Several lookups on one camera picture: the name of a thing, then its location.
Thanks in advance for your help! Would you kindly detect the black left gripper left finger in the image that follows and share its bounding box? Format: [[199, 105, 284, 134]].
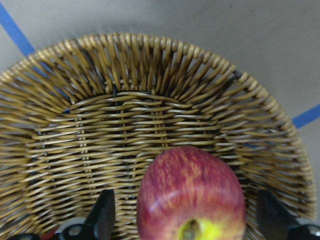
[[53, 189, 115, 240]]

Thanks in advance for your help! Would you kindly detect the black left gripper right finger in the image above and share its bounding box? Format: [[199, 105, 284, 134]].
[[255, 190, 320, 240]]

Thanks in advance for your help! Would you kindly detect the red yellow apple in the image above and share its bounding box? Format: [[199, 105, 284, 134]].
[[136, 146, 246, 240]]

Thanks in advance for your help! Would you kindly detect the round wicker basket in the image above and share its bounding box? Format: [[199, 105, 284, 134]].
[[0, 33, 317, 240]]

